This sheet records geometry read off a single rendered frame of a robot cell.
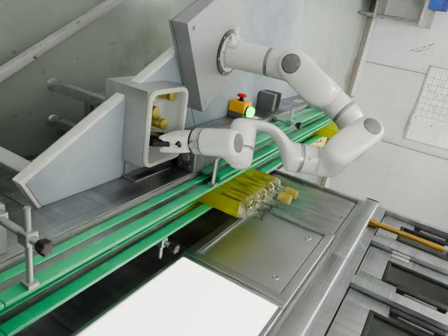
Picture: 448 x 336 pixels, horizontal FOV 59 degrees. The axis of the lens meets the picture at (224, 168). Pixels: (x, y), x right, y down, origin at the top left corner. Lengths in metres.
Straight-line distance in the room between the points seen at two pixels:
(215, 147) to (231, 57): 0.43
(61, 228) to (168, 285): 0.32
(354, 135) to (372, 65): 6.01
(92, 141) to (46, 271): 0.38
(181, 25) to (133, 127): 0.32
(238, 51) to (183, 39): 0.22
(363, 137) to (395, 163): 6.16
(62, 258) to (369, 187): 6.83
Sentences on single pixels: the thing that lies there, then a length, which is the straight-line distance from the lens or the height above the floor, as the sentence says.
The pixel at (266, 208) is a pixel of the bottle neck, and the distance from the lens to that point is 1.27.
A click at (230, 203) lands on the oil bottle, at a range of 1.24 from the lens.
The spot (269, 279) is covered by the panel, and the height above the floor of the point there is 1.24.
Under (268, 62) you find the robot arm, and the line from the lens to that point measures 1.31.
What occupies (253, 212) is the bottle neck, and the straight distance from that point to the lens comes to 1.23.
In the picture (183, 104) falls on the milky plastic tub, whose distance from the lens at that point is 1.21.
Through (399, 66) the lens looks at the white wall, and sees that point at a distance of 7.05.
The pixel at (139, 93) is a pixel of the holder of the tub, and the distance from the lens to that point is 1.10.
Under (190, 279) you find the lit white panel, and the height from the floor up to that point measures 1.07.
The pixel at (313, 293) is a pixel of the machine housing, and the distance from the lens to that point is 1.20.
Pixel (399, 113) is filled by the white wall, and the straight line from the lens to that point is 7.11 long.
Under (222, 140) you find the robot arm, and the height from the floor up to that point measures 1.05.
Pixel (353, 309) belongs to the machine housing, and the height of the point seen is 1.47.
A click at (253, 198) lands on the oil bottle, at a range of 1.27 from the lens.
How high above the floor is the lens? 1.50
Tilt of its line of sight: 25 degrees down
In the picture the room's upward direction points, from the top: 111 degrees clockwise
